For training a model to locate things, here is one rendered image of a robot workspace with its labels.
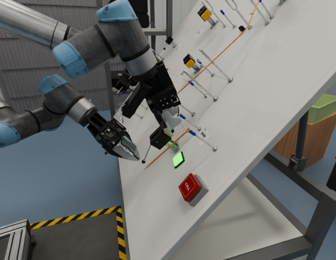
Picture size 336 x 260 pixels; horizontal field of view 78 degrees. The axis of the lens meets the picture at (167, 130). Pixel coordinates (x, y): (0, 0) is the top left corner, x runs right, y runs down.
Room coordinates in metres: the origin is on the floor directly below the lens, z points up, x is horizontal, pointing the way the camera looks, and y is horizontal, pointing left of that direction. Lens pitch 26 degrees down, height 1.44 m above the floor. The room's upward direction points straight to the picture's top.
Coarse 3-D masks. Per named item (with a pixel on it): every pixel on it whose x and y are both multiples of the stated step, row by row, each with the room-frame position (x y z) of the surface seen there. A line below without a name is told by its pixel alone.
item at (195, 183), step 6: (192, 174) 0.41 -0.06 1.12; (186, 180) 0.40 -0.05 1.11; (192, 180) 0.39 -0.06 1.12; (180, 186) 0.40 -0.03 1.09; (186, 186) 0.39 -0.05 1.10; (192, 186) 0.38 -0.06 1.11; (198, 186) 0.37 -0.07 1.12; (186, 192) 0.37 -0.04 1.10; (192, 192) 0.36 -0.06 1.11; (186, 198) 0.36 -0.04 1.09
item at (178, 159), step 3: (180, 153) 0.54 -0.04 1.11; (177, 156) 0.53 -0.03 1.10; (180, 156) 0.52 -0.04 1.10; (183, 156) 0.52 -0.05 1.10; (174, 159) 0.53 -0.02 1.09; (177, 159) 0.52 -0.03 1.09; (180, 159) 0.51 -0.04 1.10; (183, 159) 0.51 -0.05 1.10; (174, 162) 0.52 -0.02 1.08; (177, 162) 0.51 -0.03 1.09; (180, 162) 0.51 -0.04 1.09; (174, 165) 0.51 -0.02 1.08; (177, 165) 0.51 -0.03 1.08
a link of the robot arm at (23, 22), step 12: (0, 0) 0.52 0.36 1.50; (0, 12) 0.51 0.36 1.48; (12, 12) 0.52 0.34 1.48; (24, 12) 0.53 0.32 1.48; (36, 12) 0.55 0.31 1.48; (0, 24) 0.51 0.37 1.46; (12, 24) 0.52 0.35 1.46; (24, 24) 0.52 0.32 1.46; (36, 24) 0.53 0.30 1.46; (48, 24) 0.54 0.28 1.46; (60, 24) 0.57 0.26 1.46; (24, 36) 0.53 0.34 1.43; (36, 36) 0.53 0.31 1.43; (48, 36) 0.54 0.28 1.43; (60, 36) 0.55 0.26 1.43; (72, 36) 0.56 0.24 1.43; (48, 48) 0.55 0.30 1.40
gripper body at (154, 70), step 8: (160, 64) 0.54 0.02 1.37; (152, 72) 0.50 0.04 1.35; (160, 72) 0.52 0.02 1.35; (136, 80) 0.51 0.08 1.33; (144, 80) 0.52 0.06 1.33; (152, 80) 0.52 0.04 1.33; (160, 80) 0.52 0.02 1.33; (168, 80) 0.52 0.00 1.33; (152, 88) 0.52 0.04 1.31; (160, 88) 0.53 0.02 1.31; (168, 88) 0.52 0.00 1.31; (152, 96) 0.51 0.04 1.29; (160, 96) 0.51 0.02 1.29; (168, 96) 0.51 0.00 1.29; (176, 96) 0.55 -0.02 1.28; (160, 104) 0.53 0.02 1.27; (168, 104) 0.53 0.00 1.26; (176, 104) 0.52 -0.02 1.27; (152, 112) 0.52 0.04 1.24
